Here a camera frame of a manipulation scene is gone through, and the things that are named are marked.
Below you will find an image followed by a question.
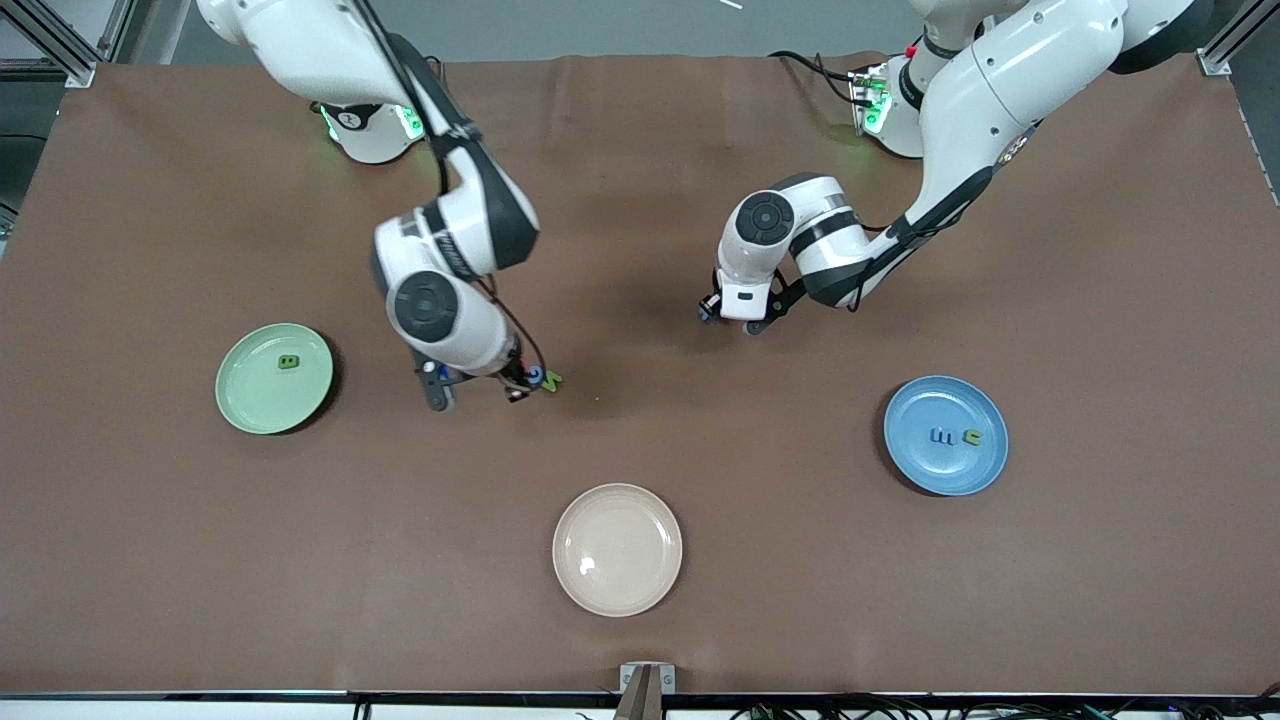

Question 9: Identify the light green plate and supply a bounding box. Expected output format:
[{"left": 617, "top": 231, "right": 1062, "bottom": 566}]
[{"left": 215, "top": 322, "right": 334, "bottom": 436}]

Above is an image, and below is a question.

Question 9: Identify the beige plate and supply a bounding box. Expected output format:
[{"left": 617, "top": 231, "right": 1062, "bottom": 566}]
[{"left": 552, "top": 483, "right": 684, "bottom": 618}]

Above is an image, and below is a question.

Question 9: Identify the blue plate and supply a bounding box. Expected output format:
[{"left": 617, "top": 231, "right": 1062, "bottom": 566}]
[{"left": 883, "top": 375, "right": 1010, "bottom": 497}]

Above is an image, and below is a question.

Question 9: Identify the brown table mat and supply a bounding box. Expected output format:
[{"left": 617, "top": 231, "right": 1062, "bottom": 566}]
[{"left": 0, "top": 52, "right": 1280, "bottom": 698}]

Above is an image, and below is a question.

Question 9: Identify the black base cable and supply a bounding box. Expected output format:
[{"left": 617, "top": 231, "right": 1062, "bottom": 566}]
[{"left": 768, "top": 50, "right": 873, "bottom": 107}]

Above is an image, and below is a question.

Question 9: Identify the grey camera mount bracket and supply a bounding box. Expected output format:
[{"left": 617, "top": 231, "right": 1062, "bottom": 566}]
[{"left": 612, "top": 662, "right": 677, "bottom": 720}]

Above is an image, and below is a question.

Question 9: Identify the aluminium frame profile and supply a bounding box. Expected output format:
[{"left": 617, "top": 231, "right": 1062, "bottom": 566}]
[
  {"left": 1200, "top": 0, "right": 1280, "bottom": 78},
  {"left": 0, "top": 0, "right": 136, "bottom": 89}
]

